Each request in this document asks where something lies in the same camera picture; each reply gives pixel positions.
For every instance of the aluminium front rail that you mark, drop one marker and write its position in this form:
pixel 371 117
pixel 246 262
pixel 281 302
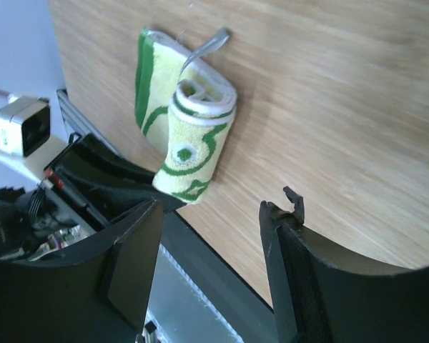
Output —
pixel 77 122

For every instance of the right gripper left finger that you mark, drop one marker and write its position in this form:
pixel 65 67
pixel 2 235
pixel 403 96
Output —
pixel 96 290

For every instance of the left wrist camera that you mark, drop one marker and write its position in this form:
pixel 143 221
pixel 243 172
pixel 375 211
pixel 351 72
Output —
pixel 27 145

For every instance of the green patterned towel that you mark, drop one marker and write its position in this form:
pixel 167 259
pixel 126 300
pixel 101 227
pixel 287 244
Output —
pixel 185 109

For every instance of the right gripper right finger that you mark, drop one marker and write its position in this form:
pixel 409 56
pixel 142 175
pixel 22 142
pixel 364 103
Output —
pixel 324 292

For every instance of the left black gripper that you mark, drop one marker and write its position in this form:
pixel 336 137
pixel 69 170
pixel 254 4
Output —
pixel 86 185

